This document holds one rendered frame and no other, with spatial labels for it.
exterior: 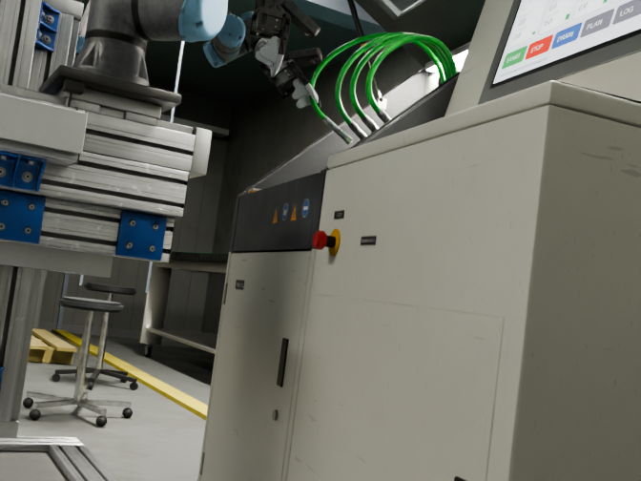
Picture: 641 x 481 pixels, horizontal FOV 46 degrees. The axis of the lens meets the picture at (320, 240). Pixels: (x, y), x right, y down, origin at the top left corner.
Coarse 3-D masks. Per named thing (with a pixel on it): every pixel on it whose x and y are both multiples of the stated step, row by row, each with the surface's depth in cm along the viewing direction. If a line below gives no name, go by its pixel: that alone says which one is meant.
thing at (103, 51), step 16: (96, 32) 142; (112, 32) 141; (96, 48) 141; (112, 48) 141; (128, 48) 143; (144, 48) 147; (80, 64) 141; (96, 64) 141; (112, 64) 140; (128, 64) 142; (144, 64) 146; (128, 80) 141; (144, 80) 144
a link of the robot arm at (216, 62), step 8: (208, 48) 208; (216, 48) 206; (240, 48) 211; (248, 48) 212; (208, 56) 211; (216, 56) 209; (224, 56) 208; (232, 56) 209; (216, 64) 211; (224, 64) 212
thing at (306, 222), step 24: (264, 192) 191; (288, 192) 173; (312, 192) 158; (240, 216) 210; (264, 216) 188; (288, 216) 170; (312, 216) 156; (240, 240) 206; (264, 240) 185; (288, 240) 168
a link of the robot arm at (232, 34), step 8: (232, 16) 195; (224, 24) 195; (232, 24) 195; (240, 24) 196; (224, 32) 195; (232, 32) 195; (240, 32) 196; (216, 40) 202; (224, 40) 196; (232, 40) 195; (240, 40) 197; (224, 48) 201; (232, 48) 200
